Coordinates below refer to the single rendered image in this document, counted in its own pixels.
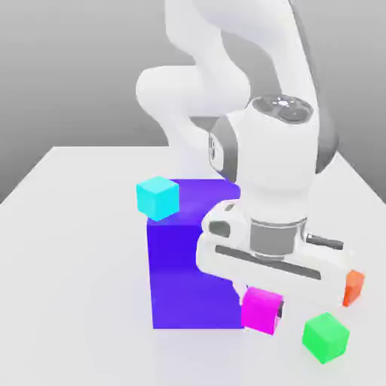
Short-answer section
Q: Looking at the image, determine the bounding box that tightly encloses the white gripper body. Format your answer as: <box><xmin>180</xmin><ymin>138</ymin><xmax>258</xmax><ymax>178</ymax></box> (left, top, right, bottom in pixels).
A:
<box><xmin>195</xmin><ymin>232</ymin><xmax>353</xmax><ymax>305</ymax></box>

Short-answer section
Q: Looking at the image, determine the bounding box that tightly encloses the small magenta cube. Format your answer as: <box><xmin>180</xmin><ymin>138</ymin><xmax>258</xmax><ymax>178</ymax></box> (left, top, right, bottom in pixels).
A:
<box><xmin>240</xmin><ymin>286</ymin><xmax>284</xmax><ymax>336</ymax></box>

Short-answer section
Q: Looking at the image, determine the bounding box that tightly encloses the small green cube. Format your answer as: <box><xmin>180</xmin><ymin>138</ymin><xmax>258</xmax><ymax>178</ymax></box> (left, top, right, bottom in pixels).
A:
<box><xmin>302</xmin><ymin>311</ymin><xmax>351</xmax><ymax>366</ymax></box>

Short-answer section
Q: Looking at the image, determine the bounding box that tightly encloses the small orange cube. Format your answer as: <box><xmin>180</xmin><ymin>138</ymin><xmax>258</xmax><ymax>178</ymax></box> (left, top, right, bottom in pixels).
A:
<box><xmin>342</xmin><ymin>269</ymin><xmax>366</xmax><ymax>308</ymax></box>

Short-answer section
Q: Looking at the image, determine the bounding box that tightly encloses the small cyan cube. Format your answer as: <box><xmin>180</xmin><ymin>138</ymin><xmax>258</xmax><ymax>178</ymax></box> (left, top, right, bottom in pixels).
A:
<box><xmin>135</xmin><ymin>176</ymin><xmax>181</xmax><ymax>223</ymax></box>

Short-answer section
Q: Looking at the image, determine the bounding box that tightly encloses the large blue box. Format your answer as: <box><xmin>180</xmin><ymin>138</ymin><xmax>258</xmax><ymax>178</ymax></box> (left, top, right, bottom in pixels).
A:
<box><xmin>146</xmin><ymin>178</ymin><xmax>246</xmax><ymax>330</ymax></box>

